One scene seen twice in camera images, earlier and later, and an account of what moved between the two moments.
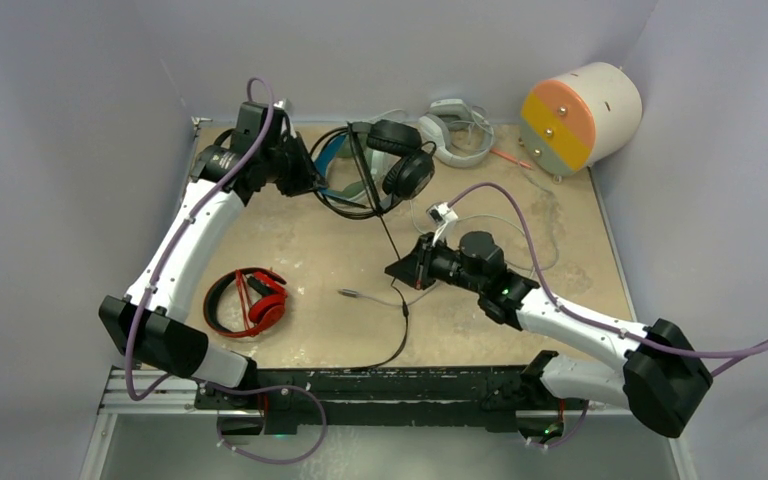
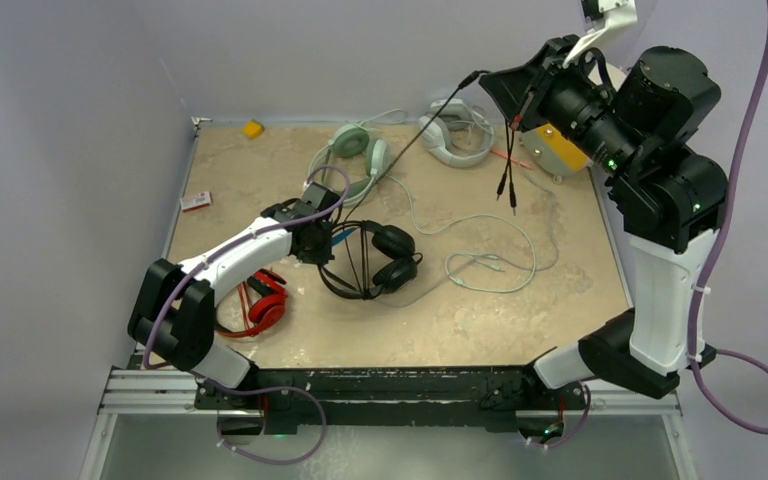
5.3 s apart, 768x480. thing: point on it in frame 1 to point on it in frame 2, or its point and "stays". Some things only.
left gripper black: (307, 177) to (322, 255)
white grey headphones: (461, 136) stays
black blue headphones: (411, 164) to (395, 248)
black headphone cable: (405, 310) to (506, 171)
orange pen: (510, 158) stays
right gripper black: (415, 270) to (521, 92)
